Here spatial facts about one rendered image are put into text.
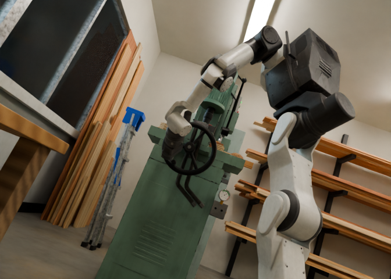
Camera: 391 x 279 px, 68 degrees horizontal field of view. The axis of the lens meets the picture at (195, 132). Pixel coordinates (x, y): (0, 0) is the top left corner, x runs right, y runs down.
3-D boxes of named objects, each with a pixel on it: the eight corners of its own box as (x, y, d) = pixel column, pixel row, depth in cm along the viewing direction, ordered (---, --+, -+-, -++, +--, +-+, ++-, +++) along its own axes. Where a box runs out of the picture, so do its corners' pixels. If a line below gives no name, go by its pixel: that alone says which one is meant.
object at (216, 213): (209, 214, 156) (214, 199, 158) (208, 214, 167) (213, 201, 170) (224, 220, 155) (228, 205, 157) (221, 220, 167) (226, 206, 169)
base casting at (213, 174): (148, 157, 169) (154, 143, 171) (159, 172, 224) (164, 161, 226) (220, 185, 164) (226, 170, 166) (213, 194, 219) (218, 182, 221)
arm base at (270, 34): (276, 57, 124) (288, 42, 128) (255, 35, 122) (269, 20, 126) (256, 71, 137) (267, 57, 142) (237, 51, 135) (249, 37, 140)
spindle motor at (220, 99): (199, 99, 188) (216, 59, 196) (199, 108, 205) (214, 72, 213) (224, 107, 186) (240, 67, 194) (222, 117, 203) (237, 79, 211)
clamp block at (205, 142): (183, 138, 162) (189, 123, 165) (184, 143, 175) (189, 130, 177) (208, 147, 161) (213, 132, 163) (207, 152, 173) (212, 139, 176)
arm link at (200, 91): (196, 110, 120) (226, 72, 115) (180, 95, 123) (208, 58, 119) (206, 113, 129) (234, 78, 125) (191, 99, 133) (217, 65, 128)
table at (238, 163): (144, 128, 164) (148, 119, 165) (151, 142, 193) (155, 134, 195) (245, 167, 157) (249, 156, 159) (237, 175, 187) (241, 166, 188)
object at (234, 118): (222, 127, 209) (228, 109, 213) (221, 131, 218) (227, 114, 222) (233, 131, 208) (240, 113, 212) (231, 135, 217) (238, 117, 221)
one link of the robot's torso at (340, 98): (361, 124, 102) (350, 90, 113) (338, 107, 97) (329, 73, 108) (296, 156, 121) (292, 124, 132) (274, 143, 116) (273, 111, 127)
